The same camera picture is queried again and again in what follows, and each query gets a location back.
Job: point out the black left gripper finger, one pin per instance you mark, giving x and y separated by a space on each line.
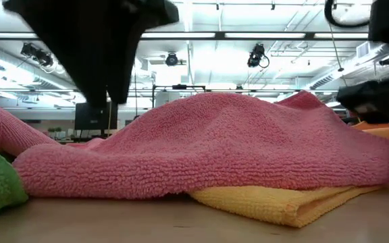
122 67
86 67

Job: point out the orange microfiber towel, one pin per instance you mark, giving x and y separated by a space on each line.
377 132
282 206

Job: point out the pink microfiber towel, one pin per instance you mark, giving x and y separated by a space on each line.
214 145
19 131

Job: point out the black monitor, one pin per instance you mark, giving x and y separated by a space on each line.
93 118

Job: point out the small potted plant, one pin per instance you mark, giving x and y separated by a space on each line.
50 131
58 131

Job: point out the rig light bar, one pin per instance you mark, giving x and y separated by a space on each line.
219 35

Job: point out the black hanging camera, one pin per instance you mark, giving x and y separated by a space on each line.
256 55
172 59

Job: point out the black background rig frame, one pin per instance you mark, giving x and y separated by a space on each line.
181 86

